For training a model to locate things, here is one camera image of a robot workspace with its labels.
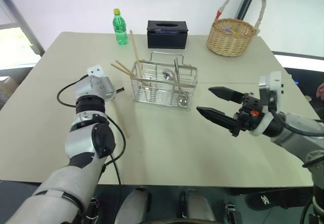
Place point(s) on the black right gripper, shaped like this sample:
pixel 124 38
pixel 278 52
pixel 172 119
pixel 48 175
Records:
pixel 250 118

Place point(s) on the wooden chopstick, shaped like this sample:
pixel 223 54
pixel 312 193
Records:
pixel 134 47
pixel 121 70
pixel 121 121
pixel 124 67

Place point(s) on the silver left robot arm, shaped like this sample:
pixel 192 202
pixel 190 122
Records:
pixel 76 183

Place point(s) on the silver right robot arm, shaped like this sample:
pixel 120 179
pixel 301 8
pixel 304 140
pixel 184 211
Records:
pixel 296 130

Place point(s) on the person's bare forearm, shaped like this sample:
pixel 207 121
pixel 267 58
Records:
pixel 320 91

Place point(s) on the metal spoon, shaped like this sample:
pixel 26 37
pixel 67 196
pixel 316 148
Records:
pixel 176 67
pixel 167 74

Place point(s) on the green bottle with yellow cap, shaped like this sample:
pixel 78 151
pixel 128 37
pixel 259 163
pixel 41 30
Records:
pixel 120 29

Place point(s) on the black tissue box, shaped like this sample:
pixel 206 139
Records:
pixel 167 40

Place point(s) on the yellow paper strip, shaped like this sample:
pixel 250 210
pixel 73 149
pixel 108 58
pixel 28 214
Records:
pixel 236 33

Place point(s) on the purple paper scrap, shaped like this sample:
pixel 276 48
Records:
pixel 228 30

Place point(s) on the black device with blue light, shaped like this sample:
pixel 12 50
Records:
pixel 306 75

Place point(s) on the grey rounded shape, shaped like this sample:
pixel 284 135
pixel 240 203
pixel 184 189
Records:
pixel 196 206

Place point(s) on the brown cardboard box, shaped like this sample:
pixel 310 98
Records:
pixel 7 87

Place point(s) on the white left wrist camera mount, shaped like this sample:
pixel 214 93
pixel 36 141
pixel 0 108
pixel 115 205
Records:
pixel 95 70

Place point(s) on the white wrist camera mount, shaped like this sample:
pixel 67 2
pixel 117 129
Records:
pixel 95 70
pixel 274 82

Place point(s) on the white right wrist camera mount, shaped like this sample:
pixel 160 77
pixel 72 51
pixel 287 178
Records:
pixel 274 82

